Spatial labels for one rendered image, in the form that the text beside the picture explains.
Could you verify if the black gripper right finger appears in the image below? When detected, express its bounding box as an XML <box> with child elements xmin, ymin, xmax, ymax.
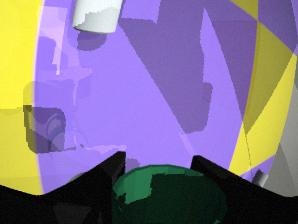
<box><xmin>190</xmin><ymin>155</ymin><xmax>298</xmax><ymax>224</ymax></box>

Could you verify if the dark green cup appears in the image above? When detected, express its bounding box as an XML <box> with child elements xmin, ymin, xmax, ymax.
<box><xmin>110</xmin><ymin>164</ymin><xmax>227</xmax><ymax>224</ymax></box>

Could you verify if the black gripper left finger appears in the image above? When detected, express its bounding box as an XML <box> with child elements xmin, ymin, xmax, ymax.
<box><xmin>0</xmin><ymin>151</ymin><xmax>126</xmax><ymax>224</ymax></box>

